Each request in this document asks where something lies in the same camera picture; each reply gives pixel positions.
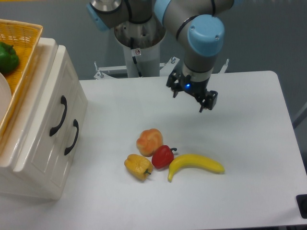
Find red bell pepper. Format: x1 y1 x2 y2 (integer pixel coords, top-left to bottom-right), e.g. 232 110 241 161
152 145 177 169

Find white drawer cabinet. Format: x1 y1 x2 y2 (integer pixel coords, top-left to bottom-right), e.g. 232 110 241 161
0 38 87 200

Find black device at table edge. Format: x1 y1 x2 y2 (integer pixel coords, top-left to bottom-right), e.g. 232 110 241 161
296 194 307 219

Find white plate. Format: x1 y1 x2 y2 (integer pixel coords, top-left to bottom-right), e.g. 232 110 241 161
0 74 12 122

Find yellow banana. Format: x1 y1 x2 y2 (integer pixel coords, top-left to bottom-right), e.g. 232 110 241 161
167 154 225 182

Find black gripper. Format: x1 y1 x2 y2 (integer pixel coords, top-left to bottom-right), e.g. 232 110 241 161
166 70 218 113

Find orange bread roll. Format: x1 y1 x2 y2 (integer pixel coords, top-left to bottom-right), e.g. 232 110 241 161
136 128 163 157

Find black bottom drawer handle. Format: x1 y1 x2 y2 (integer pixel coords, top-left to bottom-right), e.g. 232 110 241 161
64 119 80 156

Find yellow bell pepper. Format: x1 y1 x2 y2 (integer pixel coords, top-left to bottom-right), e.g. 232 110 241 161
124 154 153 181

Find black top drawer handle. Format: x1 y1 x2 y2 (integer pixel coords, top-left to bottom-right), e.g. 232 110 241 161
49 95 68 137

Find green bell pepper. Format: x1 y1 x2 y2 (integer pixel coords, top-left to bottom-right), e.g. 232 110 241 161
0 42 20 74

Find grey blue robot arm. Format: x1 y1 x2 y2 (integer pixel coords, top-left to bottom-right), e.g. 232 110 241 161
86 0 236 110

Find yellow woven basket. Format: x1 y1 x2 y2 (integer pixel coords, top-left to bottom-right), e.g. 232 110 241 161
0 19 43 137

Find black drawer handle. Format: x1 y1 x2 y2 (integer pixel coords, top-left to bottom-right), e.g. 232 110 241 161
49 95 68 137
64 119 80 156

